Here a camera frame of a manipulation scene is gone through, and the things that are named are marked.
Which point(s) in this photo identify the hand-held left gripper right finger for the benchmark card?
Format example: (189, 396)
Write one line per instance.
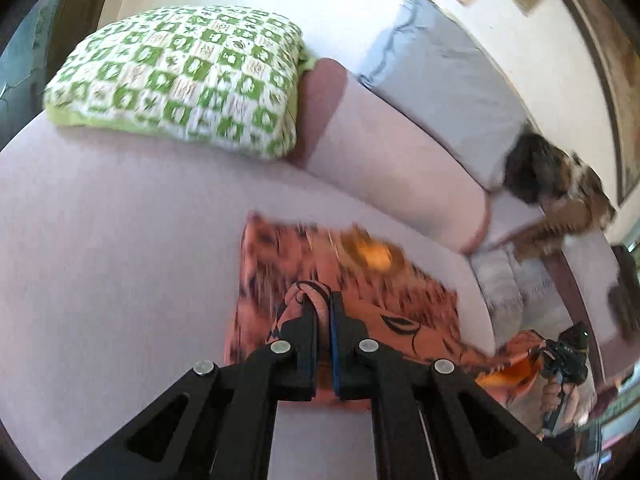
(338, 360)

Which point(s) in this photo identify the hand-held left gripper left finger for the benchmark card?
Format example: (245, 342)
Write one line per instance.
(311, 355)

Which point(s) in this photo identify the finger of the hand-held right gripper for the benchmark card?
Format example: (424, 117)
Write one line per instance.
(539, 342)

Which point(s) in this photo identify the orange black floral garment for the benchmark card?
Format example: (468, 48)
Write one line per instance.
(395, 290)

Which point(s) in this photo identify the person's right hand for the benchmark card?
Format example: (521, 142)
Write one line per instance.
(550, 395)

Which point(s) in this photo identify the striped beige cloth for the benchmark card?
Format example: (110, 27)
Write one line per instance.
(520, 285)

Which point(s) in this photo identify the tan crumpled cloth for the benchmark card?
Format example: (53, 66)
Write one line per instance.
(565, 225)

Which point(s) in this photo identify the dark furry cloth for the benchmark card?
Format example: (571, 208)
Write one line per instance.
(532, 167)

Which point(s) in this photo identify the pink bolster cushion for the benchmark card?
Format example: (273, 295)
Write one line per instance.
(390, 155)

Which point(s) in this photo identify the pink quilted bed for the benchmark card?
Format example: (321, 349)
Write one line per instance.
(125, 240)

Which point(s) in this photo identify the grey pillow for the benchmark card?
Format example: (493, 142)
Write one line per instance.
(450, 80)

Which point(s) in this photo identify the green white checkered pillow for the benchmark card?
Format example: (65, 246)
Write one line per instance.
(175, 75)

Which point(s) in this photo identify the large framed wall picture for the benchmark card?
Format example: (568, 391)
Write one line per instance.
(610, 75)

